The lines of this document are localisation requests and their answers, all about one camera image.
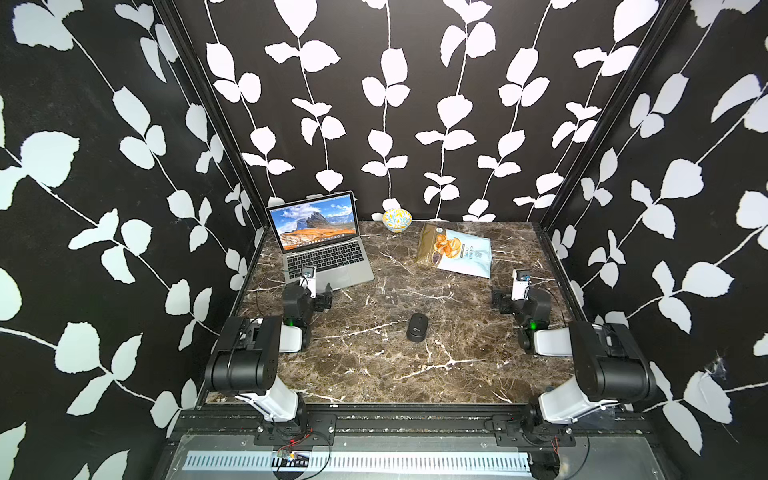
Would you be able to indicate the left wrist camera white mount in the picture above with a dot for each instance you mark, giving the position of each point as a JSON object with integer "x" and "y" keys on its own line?
{"x": 308, "y": 280}

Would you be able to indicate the light blue chips bag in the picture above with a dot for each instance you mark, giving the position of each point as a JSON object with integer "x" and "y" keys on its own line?
{"x": 453, "y": 251}

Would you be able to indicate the yellow blue patterned bowl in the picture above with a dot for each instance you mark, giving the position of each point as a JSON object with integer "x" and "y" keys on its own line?
{"x": 397, "y": 220}

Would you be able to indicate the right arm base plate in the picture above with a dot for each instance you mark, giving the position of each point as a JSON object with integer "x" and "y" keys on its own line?
{"x": 528, "y": 434}

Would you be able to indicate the silver laptop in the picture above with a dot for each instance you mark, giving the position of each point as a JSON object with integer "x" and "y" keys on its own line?
{"x": 322, "y": 233}

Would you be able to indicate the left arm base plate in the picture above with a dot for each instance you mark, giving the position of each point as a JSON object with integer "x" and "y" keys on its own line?
{"x": 305, "y": 430}

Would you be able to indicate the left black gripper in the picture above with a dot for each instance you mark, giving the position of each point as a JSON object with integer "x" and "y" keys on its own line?
{"x": 321, "y": 300}

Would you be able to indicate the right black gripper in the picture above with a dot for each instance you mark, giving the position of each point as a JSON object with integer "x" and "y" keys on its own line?
{"x": 504, "y": 301}

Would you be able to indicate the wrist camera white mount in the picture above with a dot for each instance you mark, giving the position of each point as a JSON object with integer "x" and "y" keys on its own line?
{"x": 308, "y": 280}
{"x": 521, "y": 284}

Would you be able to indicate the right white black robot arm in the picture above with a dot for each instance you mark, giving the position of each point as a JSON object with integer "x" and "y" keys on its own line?
{"x": 609, "y": 368}

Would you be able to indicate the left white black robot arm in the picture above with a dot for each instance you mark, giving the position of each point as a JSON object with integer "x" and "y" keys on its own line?
{"x": 244, "y": 361}

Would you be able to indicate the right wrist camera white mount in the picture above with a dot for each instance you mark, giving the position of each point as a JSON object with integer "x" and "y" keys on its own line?
{"x": 521, "y": 284}

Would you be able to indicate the black wireless mouse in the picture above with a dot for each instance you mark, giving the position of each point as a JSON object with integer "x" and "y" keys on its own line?
{"x": 417, "y": 328}

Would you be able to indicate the small circuit board with wires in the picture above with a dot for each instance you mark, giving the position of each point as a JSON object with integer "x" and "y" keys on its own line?
{"x": 292, "y": 461}

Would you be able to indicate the perforated metal rail strip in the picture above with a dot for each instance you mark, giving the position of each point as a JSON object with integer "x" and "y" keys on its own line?
{"x": 471, "y": 463}

